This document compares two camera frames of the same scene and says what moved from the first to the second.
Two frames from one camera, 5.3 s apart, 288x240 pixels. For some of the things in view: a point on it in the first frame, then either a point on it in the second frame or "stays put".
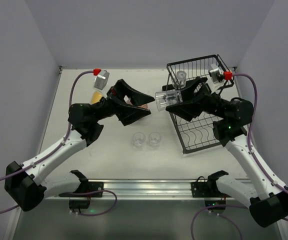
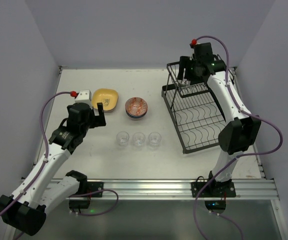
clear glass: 154,139 stays put
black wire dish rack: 199,132 stays put
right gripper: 205,97 -> 185,66
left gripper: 114,99 -> 98,120
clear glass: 164,98 -> 122,138
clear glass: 138,139 stays put
